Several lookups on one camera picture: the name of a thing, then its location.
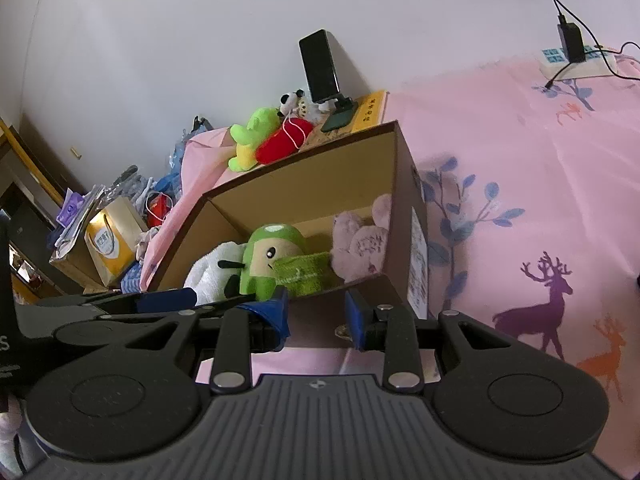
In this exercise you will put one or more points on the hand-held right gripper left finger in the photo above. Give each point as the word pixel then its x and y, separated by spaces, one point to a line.
pixel 272 317

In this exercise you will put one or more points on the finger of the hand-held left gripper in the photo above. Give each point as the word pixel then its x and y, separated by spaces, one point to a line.
pixel 80 335
pixel 165 300

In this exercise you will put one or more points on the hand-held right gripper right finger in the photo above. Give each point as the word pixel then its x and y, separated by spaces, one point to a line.
pixel 355 322

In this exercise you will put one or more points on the white plush toy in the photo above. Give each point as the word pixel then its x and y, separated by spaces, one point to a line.
pixel 210 270

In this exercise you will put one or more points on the green bee plush toy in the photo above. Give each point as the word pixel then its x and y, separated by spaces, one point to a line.
pixel 270 255

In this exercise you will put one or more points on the pink plush toy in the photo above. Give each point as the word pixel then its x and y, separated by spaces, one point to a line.
pixel 360 250

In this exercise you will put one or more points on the brown cardboard box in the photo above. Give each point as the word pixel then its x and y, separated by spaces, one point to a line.
pixel 325 180

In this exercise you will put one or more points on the person's left forearm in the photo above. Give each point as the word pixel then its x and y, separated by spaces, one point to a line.
pixel 7 430

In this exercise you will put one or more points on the blue white patterned cloth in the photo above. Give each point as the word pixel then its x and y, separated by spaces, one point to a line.
pixel 131 280

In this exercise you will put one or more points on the grey white flower cloth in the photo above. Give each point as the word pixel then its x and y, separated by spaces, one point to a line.
pixel 146 244

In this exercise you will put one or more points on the plain cardboard box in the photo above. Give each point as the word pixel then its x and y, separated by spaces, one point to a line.
pixel 75 265

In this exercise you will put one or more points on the yellow white paper bag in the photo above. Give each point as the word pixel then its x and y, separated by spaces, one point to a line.
pixel 115 240

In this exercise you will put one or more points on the purple package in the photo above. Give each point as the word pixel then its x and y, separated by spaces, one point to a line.
pixel 71 209

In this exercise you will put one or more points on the blue plastic bag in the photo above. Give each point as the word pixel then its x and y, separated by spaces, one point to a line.
pixel 179 160

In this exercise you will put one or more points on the wooden furniture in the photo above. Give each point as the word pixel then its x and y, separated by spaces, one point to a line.
pixel 30 170

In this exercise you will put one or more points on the red plush toy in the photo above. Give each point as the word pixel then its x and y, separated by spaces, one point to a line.
pixel 282 142

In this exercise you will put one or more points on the black clip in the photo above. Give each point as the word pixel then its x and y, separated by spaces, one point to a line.
pixel 201 124

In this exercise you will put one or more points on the green yellow frog plush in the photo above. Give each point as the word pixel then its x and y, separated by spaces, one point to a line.
pixel 252 135

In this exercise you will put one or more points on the dark green phone stand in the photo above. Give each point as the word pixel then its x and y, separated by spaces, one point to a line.
pixel 340 117

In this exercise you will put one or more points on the small grey white plush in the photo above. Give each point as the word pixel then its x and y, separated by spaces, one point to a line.
pixel 315 111

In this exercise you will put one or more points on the yellow book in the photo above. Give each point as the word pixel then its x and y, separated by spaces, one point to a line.
pixel 370 110

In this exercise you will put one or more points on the small panda plush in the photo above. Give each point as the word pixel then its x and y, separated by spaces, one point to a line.
pixel 291 101

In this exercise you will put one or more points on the pink printed bedsheet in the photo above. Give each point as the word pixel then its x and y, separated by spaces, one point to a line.
pixel 525 160

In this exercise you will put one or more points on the black smartphone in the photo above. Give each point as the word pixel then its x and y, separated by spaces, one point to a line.
pixel 322 65

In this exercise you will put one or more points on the black charger adapter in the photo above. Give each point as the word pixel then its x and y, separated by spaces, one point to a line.
pixel 571 42

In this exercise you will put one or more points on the white power strip with charger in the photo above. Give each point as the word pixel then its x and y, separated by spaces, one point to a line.
pixel 625 47

